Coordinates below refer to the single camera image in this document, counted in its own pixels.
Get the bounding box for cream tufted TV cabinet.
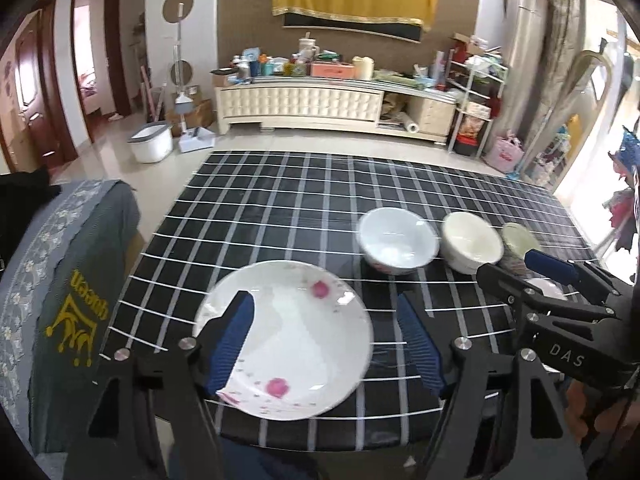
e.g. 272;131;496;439
214;76;459;147

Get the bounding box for brown wooden door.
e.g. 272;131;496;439
0;7;77;173

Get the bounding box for pale green bowl dark rim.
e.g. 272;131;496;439
500;222;544;275

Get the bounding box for black cloth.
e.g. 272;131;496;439
0;166;62;266

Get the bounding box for white plastic basin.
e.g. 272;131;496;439
127;121;175;164

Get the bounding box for brown door frame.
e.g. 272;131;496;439
70;0;134;144

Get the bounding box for black television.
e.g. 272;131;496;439
282;12;424;44

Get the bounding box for white mop bucket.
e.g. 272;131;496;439
177;126;219;154

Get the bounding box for cream bowl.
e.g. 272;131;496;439
441;211;504;276

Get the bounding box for pink bag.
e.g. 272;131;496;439
483;131;526;174

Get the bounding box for person's right hand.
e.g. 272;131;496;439
565;379;640;436

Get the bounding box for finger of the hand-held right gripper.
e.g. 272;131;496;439
523;249;624;297
476;262;621;322

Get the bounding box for black checked tablecloth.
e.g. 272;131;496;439
97;150;602;453

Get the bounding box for hanging colourful clothes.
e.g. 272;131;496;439
601;124;640;257

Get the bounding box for clutter of bottles and boxes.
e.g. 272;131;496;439
210;34;452;94

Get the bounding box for patterned curtain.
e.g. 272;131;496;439
529;0;587;163

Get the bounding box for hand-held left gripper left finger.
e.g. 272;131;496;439
62;290;256;480

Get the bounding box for white bowl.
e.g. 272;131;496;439
357;207;441;276

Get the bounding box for white wire rack shelf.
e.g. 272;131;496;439
446;46;509;159

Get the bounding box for round grey wall disc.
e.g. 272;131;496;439
163;0;194;24
169;59;194;86

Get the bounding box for white plate pink flower print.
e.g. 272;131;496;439
193;260;375;421

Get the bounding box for white flat mop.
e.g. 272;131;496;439
171;2;195;133

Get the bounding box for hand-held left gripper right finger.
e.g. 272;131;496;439
396;293;589;480

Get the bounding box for silver covered standing air conditioner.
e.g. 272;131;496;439
501;0;551;142

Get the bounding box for cardboard box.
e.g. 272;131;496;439
170;99;214;129

